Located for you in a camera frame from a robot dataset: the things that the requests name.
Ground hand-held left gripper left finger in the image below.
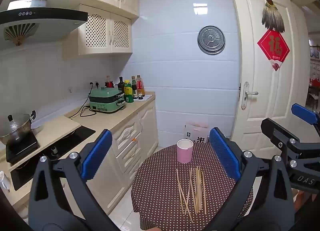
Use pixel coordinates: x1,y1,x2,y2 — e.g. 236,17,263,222
28,129,113,231

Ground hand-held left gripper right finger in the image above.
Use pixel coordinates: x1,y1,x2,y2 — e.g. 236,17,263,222
209,127,297,231

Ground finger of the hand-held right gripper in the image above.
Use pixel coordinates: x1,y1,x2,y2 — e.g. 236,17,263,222
291,103,320,125
261,118,320,169

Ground pink cup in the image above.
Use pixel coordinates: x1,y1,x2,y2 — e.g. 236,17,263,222
177,139,193,164

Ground bunch of wooden chopsticks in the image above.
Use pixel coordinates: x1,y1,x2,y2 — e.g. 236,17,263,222
176,166,207,223

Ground white door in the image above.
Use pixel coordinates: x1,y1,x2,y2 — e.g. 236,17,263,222
229,0,309,157

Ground black glass gas stove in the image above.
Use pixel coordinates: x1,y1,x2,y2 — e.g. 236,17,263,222
10,125,96,191

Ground printed white sack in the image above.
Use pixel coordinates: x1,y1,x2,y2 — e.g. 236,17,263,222
184,121,210,147

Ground beige cover board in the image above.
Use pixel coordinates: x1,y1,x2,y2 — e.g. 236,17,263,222
31,116,82,152

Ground green electric cooker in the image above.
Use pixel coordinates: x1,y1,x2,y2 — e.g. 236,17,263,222
89,87,126,114

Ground cream base cabinets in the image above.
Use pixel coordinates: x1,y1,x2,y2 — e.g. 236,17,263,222
86,101,159,219

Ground green bottle yellow cap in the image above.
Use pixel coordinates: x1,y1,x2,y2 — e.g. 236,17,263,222
124,79,134,103

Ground red diamond door decoration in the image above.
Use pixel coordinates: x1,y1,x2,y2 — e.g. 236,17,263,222
257,29,290,72

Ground round brown polka-dot table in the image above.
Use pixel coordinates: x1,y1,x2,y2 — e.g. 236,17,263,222
131,142,254,231

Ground black induction cooker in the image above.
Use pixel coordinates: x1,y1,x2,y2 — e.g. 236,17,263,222
5,131,38,164

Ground dark sauce bottle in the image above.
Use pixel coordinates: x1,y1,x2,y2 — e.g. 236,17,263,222
131,76,138,99

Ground orange sauce bottle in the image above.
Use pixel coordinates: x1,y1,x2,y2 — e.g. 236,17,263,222
136,75,145,97

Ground steel pot with lid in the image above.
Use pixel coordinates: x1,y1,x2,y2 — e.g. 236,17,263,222
0,110,37,145

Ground feather fan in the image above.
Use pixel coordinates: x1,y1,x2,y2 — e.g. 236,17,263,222
262,0,285,33

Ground round steel steamer lid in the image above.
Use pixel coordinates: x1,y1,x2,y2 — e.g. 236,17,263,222
197,25,226,55

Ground cream lattice door cabinet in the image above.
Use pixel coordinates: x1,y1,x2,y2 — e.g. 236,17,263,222
62,4,133,55

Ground black and silver range hood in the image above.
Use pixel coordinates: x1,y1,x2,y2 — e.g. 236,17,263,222
0,0,88,49

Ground black power cable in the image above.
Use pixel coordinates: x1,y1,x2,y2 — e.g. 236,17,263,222
80,105,97,117

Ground silver door handle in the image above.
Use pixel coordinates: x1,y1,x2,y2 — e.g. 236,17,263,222
241,81,259,110

